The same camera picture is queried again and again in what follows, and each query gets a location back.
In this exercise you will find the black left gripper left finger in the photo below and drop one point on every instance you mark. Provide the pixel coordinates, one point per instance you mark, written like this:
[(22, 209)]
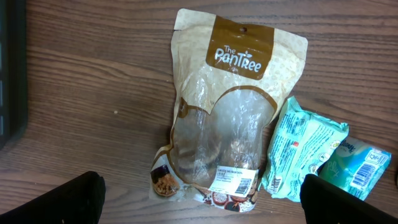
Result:
[(79, 200)]

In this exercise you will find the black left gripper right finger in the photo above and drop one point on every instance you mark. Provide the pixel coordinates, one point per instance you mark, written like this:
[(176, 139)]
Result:
[(324, 203)]

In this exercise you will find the green white tissue pack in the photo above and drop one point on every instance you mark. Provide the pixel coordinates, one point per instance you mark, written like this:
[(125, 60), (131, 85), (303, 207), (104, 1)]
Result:
[(355, 167)]

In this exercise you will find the teal tissue packet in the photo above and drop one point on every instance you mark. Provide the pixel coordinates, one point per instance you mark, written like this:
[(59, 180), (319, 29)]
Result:
[(302, 142)]

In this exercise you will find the brown snack bag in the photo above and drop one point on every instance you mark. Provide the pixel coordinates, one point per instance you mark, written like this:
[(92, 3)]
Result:
[(231, 80)]

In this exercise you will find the dark grey mesh plastic basket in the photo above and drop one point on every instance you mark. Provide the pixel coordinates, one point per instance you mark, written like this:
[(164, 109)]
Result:
[(14, 106)]

